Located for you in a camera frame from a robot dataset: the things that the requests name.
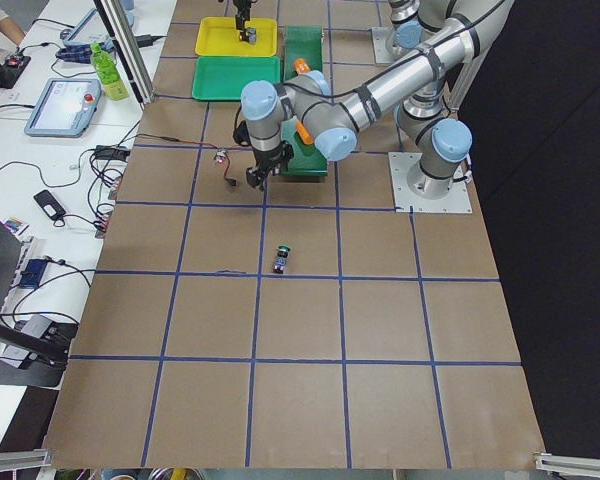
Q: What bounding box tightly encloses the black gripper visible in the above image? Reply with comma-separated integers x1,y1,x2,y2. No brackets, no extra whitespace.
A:
233,0,252,41
246,140,294,191

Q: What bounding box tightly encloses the plain orange cylinder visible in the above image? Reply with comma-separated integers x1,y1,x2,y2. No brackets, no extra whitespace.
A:
295,121,314,145

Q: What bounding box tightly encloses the orange cylinder with 4680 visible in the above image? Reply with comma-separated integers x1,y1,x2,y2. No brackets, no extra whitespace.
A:
293,58,312,75

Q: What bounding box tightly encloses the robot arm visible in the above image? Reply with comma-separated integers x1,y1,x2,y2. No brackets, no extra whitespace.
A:
241,1,513,199
232,0,422,54

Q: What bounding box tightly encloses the yellow plastic tray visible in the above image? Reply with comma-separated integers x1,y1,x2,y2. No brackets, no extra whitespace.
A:
195,17,278,57

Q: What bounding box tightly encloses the small controller circuit board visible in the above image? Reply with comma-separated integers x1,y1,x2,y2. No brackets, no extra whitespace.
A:
214,149,229,163

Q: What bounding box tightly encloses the green plastic tray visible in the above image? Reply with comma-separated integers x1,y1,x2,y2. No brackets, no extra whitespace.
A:
191,56,281,101

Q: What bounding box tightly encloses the green conveyor belt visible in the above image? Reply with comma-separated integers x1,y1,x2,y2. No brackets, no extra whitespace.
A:
278,25,329,182

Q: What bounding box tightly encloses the black power adapter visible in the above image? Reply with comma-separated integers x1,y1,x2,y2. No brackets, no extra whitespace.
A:
135,34,156,48

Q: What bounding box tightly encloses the green tea bottle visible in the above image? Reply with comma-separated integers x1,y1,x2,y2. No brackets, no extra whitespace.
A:
90,43,129,101

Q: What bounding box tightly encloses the teach pendant tablet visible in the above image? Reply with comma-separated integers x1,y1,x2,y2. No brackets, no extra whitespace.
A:
62,8,115,52
24,78,101,138

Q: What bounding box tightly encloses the aluminium frame post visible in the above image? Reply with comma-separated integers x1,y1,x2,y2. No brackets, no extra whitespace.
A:
94,0,155,105

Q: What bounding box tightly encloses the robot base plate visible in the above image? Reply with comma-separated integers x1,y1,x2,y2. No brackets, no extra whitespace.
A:
388,152,472,214
371,27,406,65

